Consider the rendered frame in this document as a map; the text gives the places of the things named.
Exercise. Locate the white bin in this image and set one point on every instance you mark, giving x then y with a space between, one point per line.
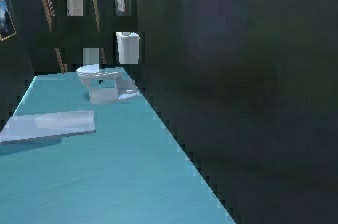
128 48

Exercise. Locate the pale grey square panel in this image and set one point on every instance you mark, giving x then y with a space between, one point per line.
91 56

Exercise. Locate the dark framed white picture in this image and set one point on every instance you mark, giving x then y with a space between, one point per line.
121 6

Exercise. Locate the pale grey floor mat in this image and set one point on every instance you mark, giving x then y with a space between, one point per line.
48 126

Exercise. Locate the wooden framed mirror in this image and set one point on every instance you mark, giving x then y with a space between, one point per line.
74 7

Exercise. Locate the gold framed blue picture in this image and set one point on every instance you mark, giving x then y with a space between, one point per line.
2 16

